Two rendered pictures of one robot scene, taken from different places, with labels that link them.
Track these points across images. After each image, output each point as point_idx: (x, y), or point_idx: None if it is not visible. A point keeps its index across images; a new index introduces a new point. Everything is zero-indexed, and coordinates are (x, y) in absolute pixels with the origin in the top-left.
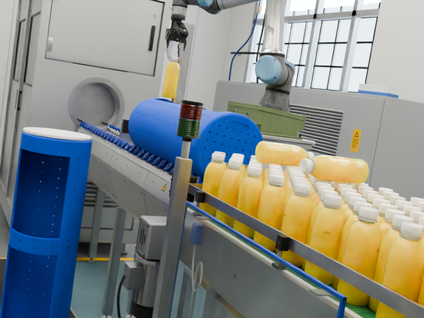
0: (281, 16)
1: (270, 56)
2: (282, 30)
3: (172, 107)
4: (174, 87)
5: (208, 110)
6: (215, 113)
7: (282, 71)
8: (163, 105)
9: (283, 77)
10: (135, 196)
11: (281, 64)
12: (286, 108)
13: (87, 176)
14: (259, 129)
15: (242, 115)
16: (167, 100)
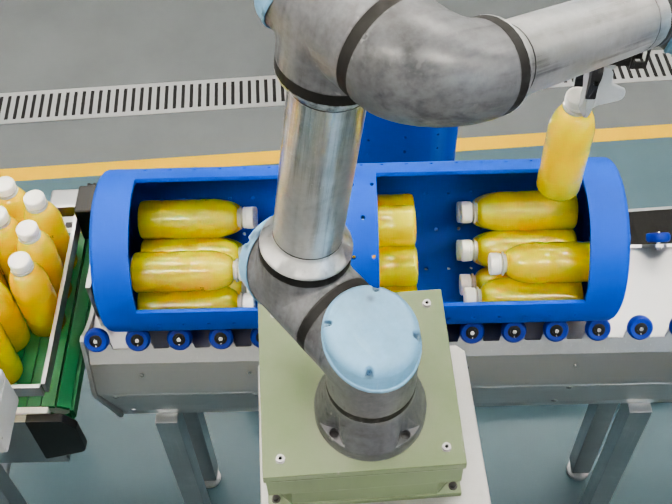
0: (281, 148)
1: (259, 224)
2: (281, 196)
3: (365, 164)
4: (542, 168)
5: (183, 176)
6: (135, 175)
7: (260, 298)
8: (440, 163)
9: (276, 320)
10: None
11: (256, 272)
12: (316, 418)
13: (376, 161)
14: (90, 265)
15: (91, 211)
16: (586, 198)
